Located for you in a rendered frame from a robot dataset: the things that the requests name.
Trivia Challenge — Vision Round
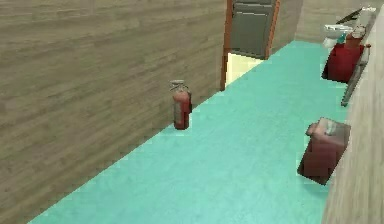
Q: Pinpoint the red fire extinguisher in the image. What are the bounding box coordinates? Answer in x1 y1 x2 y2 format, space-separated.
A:
168 79 193 131

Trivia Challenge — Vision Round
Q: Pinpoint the dark red bin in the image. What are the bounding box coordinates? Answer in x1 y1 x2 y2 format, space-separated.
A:
296 116 352 186

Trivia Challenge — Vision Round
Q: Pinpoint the grey room door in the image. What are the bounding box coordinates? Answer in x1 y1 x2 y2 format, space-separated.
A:
230 0 278 61

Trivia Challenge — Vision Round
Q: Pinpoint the grey leaning pole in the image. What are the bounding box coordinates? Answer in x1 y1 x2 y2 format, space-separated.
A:
340 43 372 108

